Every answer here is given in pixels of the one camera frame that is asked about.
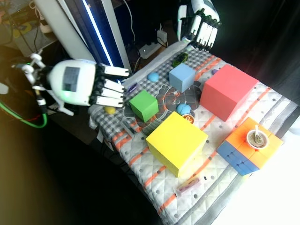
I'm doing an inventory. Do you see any white power strip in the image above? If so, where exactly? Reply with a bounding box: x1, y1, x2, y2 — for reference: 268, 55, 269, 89
138, 41, 163, 60

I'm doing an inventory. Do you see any white column with blue light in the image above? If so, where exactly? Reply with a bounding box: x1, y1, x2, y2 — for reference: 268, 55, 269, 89
32, 0, 132, 74

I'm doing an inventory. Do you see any colourful printed mat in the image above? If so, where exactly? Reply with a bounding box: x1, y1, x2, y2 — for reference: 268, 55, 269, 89
0, 3, 42, 49

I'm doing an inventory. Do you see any light blue block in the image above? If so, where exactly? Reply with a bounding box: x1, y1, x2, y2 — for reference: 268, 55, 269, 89
168, 63, 196, 94

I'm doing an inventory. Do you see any light blue toy lump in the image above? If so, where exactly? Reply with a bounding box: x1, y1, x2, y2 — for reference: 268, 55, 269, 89
176, 103, 191, 116
147, 72, 160, 83

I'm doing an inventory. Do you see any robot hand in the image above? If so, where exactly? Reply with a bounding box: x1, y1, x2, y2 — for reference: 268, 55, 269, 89
46, 59, 131, 117
176, 0, 222, 51

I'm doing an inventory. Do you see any large yellow block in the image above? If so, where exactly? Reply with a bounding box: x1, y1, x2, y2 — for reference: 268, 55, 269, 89
145, 111, 209, 178

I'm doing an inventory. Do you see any large puzzle cube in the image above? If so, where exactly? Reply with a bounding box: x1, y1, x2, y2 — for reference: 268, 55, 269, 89
216, 117, 284, 177

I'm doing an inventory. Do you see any toy noodle cup with spoon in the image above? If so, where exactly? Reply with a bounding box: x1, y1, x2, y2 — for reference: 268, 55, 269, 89
246, 124, 269, 150

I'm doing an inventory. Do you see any green cable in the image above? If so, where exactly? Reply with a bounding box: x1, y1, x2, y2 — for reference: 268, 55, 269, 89
0, 101, 48, 129

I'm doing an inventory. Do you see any large red block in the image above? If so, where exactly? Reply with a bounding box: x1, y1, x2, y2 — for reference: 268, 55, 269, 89
199, 64, 259, 122

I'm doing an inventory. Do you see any green block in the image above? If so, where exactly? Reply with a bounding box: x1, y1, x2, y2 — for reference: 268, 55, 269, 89
128, 90, 159, 123

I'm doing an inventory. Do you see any white plug adapter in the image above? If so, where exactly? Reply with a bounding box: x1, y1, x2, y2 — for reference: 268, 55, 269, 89
156, 23, 168, 47

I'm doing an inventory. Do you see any green toy car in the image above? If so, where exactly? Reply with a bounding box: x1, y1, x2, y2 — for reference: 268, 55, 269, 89
172, 52, 189, 68

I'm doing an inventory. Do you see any small orange toy bowl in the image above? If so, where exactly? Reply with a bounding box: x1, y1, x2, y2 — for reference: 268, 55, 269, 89
182, 113, 195, 124

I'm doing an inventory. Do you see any black curtain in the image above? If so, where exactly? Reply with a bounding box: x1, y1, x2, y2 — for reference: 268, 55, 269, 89
206, 0, 300, 106

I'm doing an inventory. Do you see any white cable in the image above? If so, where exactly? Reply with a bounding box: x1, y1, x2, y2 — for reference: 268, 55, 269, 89
123, 0, 137, 45

